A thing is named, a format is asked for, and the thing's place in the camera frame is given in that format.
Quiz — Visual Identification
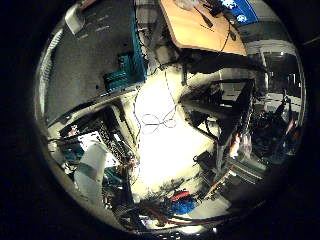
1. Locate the blue white striped cloth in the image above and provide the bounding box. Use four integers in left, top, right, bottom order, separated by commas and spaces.
37, 28, 64, 111

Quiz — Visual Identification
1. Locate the black metal cart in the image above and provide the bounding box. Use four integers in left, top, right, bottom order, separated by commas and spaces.
179, 49, 268, 174

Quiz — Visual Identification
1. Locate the blue object on floor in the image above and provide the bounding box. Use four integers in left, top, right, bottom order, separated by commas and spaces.
168, 199, 198, 216

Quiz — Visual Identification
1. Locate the light wooden desk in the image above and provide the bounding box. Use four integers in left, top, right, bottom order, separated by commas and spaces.
159, 0, 248, 57

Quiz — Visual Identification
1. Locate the teal machine part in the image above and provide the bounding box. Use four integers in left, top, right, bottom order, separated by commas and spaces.
63, 148, 84, 164

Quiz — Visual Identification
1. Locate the blue screen monitor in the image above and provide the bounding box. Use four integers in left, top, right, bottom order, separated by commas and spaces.
218, 0, 260, 26

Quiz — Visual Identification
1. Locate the thin looped floor cable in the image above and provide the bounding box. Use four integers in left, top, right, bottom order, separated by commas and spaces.
131, 69, 179, 134

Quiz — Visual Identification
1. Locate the teal aluminium frame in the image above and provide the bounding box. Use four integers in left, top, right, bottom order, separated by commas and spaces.
102, 19, 148, 93

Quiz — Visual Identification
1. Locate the red cable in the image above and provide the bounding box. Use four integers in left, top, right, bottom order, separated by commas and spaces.
143, 189, 214, 228

